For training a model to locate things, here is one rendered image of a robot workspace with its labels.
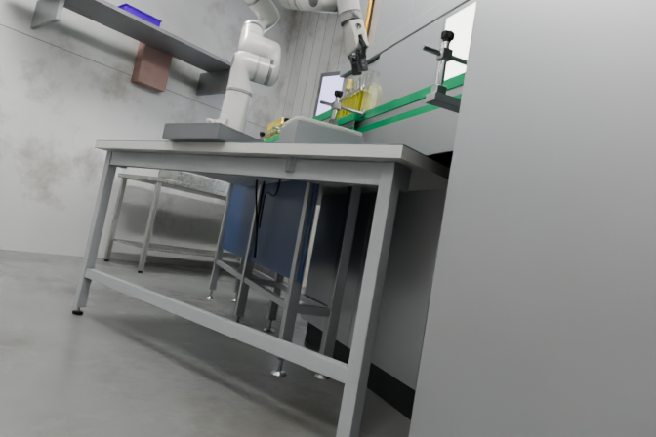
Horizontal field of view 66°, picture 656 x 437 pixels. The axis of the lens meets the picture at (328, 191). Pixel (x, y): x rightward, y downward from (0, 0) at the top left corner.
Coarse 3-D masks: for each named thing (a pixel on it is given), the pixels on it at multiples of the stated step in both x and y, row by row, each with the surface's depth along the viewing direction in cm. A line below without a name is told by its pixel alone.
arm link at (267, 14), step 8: (264, 0) 190; (256, 8) 191; (264, 8) 192; (272, 8) 194; (256, 16) 196; (264, 16) 194; (272, 16) 195; (264, 24) 194; (272, 24) 198; (264, 32) 196
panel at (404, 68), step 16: (448, 16) 170; (416, 32) 189; (432, 32) 177; (400, 48) 199; (416, 48) 186; (384, 64) 210; (400, 64) 196; (416, 64) 184; (432, 64) 173; (384, 80) 207; (400, 80) 193; (416, 80) 181; (432, 80) 171; (384, 96) 204; (400, 96) 190
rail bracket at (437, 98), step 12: (444, 36) 114; (432, 48) 113; (444, 48) 113; (444, 60) 114; (456, 60) 116; (444, 72) 114; (432, 96) 112; (444, 96) 112; (444, 108) 116; (456, 108) 115
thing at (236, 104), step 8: (232, 96) 176; (240, 96) 176; (248, 96) 178; (224, 104) 177; (232, 104) 175; (240, 104) 176; (248, 104) 178; (224, 112) 176; (232, 112) 175; (240, 112) 176; (248, 112) 180; (208, 120) 173; (216, 120) 172; (224, 120) 174; (232, 120) 175; (240, 120) 176; (240, 128) 176
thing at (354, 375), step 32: (128, 160) 210; (160, 160) 194; (192, 160) 180; (224, 160) 169; (256, 160) 158; (320, 160) 141; (384, 192) 125; (96, 224) 217; (384, 224) 123; (96, 256) 218; (384, 256) 124; (128, 288) 191; (192, 320) 163; (224, 320) 154; (288, 352) 135; (352, 352) 122; (352, 384) 120; (352, 416) 119
